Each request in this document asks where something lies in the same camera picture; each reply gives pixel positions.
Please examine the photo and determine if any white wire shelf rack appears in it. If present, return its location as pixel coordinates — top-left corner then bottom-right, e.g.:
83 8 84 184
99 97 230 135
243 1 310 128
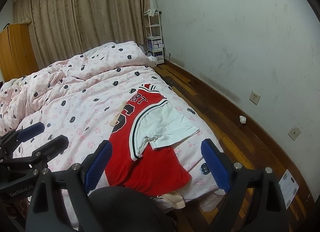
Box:
143 9 165 64

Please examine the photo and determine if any beige curtain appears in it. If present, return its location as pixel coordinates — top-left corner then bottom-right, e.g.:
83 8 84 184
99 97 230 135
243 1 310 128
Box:
13 0 150 68

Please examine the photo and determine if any lower wall socket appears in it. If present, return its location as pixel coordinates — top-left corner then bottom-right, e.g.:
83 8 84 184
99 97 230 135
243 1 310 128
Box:
288 126 301 141

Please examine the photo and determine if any small white floor object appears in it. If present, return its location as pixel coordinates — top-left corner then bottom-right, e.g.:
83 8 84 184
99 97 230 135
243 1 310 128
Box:
239 116 247 124

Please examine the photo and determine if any beige garment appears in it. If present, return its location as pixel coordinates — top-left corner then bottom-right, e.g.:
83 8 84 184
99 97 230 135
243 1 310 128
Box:
157 191 185 209

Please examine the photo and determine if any upper wall socket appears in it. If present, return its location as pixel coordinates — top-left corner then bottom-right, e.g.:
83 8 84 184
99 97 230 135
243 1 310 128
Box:
249 91 260 105

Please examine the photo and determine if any wooden wardrobe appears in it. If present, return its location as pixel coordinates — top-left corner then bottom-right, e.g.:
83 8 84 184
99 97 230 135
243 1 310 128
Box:
1 24 39 82

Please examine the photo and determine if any red white basketball jersey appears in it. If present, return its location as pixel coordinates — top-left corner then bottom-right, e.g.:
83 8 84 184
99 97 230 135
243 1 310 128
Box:
105 84 198 197

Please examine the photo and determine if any wall socket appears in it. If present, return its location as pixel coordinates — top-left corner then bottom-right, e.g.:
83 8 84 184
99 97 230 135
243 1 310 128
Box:
288 126 301 141
249 91 260 105

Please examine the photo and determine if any pink cat print duvet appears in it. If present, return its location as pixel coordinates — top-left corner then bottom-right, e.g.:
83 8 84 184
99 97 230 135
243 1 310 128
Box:
1 41 224 212

